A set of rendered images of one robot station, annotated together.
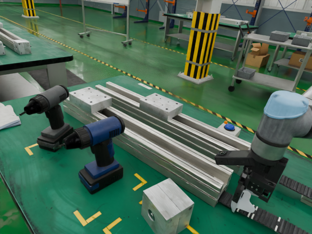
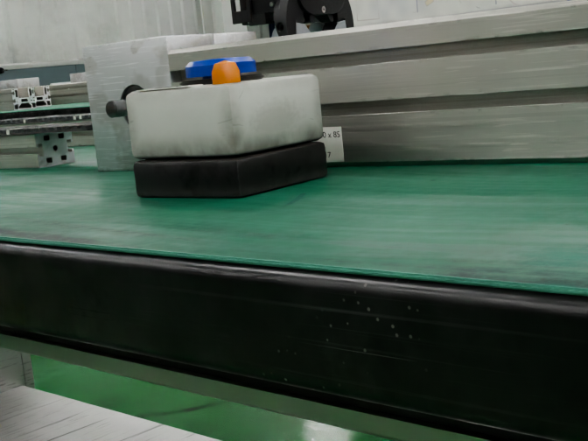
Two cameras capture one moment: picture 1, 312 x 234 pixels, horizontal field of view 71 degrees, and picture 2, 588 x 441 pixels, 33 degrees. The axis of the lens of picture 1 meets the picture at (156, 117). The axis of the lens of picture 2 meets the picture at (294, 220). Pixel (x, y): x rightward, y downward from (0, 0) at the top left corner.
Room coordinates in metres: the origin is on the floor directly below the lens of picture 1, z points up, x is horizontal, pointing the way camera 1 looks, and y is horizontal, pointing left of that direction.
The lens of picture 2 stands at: (1.37, -0.26, 0.85)
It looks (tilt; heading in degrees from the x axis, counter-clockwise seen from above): 9 degrees down; 182
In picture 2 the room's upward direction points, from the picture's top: 6 degrees counter-clockwise
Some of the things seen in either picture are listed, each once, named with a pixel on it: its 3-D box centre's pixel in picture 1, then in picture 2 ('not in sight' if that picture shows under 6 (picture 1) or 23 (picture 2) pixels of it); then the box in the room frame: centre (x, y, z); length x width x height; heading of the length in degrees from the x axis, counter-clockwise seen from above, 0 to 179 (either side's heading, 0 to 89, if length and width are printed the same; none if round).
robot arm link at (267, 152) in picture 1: (269, 145); not in sight; (0.44, -0.28, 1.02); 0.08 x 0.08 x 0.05
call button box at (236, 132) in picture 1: (226, 134); (237, 130); (0.80, -0.31, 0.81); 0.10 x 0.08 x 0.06; 144
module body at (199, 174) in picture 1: (130, 134); not in sight; (0.71, 0.10, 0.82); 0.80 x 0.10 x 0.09; 54
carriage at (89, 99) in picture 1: (90, 101); not in sight; (0.86, 0.30, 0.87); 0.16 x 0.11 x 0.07; 54
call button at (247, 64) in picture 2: (229, 127); (221, 75); (0.81, -0.32, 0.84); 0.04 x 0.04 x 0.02
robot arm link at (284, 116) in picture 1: (282, 118); not in sight; (0.44, -0.28, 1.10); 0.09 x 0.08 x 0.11; 90
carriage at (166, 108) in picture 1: (160, 108); not in sight; (0.87, -0.02, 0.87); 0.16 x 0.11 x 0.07; 54
